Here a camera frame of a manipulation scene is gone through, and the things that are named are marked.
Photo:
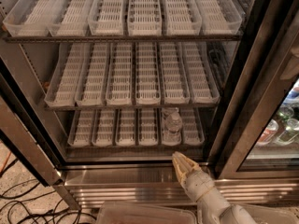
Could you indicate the shelf tray six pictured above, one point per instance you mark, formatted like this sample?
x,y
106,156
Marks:
x,y
192,128
220,17
202,85

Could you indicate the clear plastic water bottle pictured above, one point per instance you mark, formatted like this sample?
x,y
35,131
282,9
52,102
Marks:
x,y
172,129

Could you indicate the red label bottle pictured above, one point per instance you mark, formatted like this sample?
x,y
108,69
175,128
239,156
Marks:
x,y
268,133

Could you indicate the bottom shelf tray four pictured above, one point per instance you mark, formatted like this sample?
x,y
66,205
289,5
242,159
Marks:
x,y
147,127

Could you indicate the top shelf tray four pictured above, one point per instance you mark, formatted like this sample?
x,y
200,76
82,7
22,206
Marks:
x,y
144,17

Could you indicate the middle shelf tray six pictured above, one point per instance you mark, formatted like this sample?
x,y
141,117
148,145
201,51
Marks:
x,y
202,85

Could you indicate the green clear bottle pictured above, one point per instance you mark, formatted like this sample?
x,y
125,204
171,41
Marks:
x,y
288,126

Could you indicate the middle shelf tray four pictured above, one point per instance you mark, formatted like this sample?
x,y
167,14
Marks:
x,y
147,83

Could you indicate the bottom shelf tray two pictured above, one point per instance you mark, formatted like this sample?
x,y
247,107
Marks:
x,y
103,129

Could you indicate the glass fridge door right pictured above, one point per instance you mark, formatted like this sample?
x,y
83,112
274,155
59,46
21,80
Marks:
x,y
276,86

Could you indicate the top shelf tray five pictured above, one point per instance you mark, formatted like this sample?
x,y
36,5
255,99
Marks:
x,y
181,17

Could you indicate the stainless steel fridge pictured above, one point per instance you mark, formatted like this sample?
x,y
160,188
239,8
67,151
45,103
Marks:
x,y
86,177

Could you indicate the middle shelf tray one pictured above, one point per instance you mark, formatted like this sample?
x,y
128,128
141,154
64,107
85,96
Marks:
x,y
63,85

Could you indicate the clear plastic bin right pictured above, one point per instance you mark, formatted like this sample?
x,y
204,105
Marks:
x,y
274,216

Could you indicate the middle shelf tray three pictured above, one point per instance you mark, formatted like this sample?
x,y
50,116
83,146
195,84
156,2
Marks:
x,y
119,82

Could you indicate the top shelf tray three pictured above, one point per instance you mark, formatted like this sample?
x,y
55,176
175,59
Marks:
x,y
106,17

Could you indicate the clear plastic bin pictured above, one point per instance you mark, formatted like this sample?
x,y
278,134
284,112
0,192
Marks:
x,y
274,216
132,213

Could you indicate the shelf tray five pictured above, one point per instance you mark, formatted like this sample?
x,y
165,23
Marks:
x,y
181,17
171,123
175,84

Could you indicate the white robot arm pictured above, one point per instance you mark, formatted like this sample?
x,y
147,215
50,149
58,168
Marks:
x,y
216,203

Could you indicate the top shelf tray six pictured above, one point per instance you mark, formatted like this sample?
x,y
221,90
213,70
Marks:
x,y
220,17

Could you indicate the middle shelf tray two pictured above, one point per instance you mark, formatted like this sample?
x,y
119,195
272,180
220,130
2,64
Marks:
x,y
90,91

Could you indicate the shelf tray four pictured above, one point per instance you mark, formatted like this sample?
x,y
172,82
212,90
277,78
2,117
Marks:
x,y
144,17
147,83
147,127

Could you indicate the shelf tray one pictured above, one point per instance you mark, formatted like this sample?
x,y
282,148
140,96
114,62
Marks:
x,y
63,85
29,18
81,130

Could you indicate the top shelf tray two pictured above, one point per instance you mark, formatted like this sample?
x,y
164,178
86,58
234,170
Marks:
x,y
69,17

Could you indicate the bottom shelf tray six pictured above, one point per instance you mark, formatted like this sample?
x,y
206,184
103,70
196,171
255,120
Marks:
x,y
192,128

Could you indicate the clear plastic bin left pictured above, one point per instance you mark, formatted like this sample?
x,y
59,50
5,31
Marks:
x,y
132,213

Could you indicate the middle shelf tray five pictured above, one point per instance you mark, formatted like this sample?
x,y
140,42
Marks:
x,y
175,84

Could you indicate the shelf tray three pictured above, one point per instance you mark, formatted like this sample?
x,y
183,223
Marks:
x,y
125,134
106,17
119,82

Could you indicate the top shelf tray one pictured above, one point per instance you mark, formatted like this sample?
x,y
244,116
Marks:
x,y
29,18

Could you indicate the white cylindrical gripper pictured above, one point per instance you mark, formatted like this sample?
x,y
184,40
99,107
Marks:
x,y
198,181

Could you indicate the bottom shelf tray three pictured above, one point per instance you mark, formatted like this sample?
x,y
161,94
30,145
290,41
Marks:
x,y
125,134

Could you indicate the shelf tray two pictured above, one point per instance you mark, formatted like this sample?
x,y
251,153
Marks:
x,y
103,129
90,91
69,17

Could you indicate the bottom shelf tray one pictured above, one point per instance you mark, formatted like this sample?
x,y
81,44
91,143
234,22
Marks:
x,y
81,130

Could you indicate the bottom shelf tray five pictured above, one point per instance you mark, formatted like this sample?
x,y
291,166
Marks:
x,y
171,123

